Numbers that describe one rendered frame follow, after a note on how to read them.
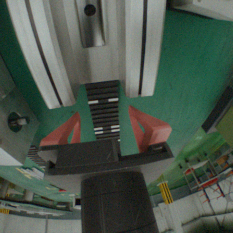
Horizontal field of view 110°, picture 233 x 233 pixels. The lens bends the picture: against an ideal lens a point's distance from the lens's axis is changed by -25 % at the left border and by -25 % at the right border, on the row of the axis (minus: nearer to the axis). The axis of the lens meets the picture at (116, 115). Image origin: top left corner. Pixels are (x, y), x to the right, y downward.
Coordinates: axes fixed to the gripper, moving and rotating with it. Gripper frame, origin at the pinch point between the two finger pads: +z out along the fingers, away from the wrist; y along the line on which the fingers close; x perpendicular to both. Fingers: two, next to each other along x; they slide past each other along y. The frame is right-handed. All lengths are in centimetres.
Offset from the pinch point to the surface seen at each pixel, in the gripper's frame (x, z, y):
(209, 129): 18.5, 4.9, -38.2
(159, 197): 1108, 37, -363
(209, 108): 6.5, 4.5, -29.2
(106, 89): -2.2, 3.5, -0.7
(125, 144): 16.3, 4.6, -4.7
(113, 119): 3.8, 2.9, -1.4
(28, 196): 190, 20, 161
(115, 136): 8.4, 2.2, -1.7
